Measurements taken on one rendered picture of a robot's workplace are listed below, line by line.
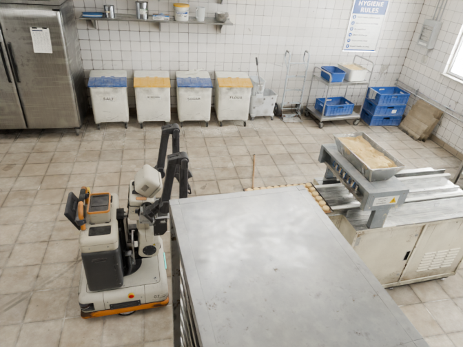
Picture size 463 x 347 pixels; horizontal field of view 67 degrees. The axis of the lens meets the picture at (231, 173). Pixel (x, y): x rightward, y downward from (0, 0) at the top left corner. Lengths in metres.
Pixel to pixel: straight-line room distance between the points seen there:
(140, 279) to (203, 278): 2.07
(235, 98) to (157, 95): 1.22
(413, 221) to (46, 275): 3.09
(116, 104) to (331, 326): 5.11
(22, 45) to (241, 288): 4.79
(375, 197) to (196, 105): 3.70
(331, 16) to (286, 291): 6.00
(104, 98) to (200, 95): 1.43
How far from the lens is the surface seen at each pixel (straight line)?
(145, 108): 5.67
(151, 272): 3.01
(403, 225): 3.02
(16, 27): 5.32
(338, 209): 2.84
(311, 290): 0.94
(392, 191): 2.69
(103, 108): 5.71
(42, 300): 3.41
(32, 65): 5.40
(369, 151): 2.91
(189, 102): 5.66
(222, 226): 1.06
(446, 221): 3.31
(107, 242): 2.57
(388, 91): 7.24
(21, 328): 3.30
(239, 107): 5.82
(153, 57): 6.09
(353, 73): 6.33
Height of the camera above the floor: 2.52
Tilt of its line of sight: 33 degrees down
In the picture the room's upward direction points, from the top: 5 degrees clockwise
